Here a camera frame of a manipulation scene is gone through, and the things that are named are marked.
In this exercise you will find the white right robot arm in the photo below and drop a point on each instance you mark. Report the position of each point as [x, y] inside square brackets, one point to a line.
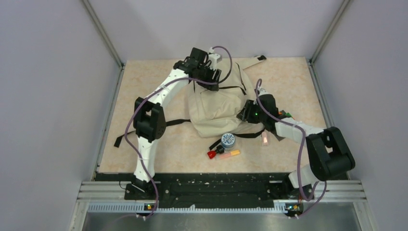
[328, 153]

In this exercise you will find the cream canvas backpack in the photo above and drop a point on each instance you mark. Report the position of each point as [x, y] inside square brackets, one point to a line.
[214, 113]

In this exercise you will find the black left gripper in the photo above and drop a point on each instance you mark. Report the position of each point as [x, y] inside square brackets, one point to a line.
[211, 71]

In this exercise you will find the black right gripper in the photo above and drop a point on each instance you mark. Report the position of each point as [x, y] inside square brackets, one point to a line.
[250, 105]

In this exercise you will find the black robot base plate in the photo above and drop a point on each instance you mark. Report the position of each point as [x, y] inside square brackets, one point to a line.
[214, 190]

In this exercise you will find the red black glue bottle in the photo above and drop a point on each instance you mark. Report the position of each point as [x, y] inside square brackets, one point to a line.
[217, 150]

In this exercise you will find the aluminium frame rail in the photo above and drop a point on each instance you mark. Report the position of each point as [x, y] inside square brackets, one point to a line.
[80, 210]

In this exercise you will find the orange pink highlighter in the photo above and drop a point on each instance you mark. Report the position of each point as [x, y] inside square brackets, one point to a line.
[229, 154]

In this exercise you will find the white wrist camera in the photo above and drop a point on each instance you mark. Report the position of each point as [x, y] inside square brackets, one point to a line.
[213, 56]
[263, 92]

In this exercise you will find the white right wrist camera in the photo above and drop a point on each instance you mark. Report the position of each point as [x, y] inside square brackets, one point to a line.
[263, 92]

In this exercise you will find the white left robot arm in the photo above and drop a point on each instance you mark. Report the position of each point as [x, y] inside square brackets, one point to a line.
[148, 123]

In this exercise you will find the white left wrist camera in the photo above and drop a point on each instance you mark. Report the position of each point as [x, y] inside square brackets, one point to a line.
[213, 56]

